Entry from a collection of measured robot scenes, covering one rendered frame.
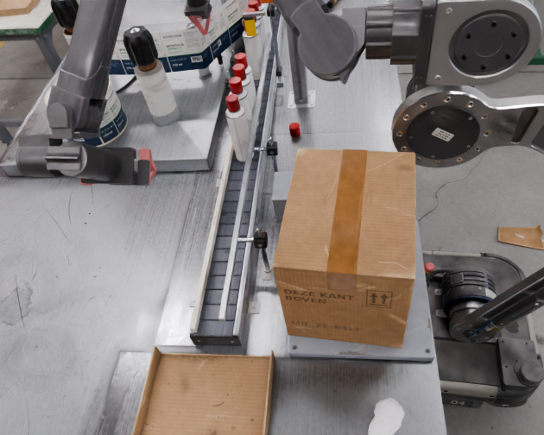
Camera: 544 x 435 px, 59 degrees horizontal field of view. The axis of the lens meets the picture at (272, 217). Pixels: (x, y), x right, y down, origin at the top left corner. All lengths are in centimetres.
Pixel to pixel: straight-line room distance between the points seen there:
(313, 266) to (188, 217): 59
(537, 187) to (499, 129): 156
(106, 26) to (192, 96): 89
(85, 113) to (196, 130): 74
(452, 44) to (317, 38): 17
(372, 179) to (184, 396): 59
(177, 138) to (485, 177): 161
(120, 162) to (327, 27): 44
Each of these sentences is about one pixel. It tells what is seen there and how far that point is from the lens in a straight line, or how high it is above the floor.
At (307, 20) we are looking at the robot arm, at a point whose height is 149.
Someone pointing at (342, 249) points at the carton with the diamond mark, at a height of 112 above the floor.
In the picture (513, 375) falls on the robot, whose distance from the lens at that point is 172.
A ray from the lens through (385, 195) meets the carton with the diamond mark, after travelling 92.
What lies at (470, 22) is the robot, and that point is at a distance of 68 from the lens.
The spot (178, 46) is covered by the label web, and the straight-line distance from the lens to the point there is 167.
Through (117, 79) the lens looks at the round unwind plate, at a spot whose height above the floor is 89.
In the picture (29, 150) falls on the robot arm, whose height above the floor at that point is 133.
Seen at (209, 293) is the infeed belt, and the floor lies 88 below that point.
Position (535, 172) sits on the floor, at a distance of 267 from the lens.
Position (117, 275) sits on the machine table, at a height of 83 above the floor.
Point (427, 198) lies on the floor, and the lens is 244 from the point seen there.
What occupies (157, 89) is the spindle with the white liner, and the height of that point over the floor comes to 101.
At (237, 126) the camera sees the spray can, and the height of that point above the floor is 101.
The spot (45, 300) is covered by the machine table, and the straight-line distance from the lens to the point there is 134.
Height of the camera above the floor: 181
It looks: 50 degrees down
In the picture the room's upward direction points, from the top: 11 degrees counter-clockwise
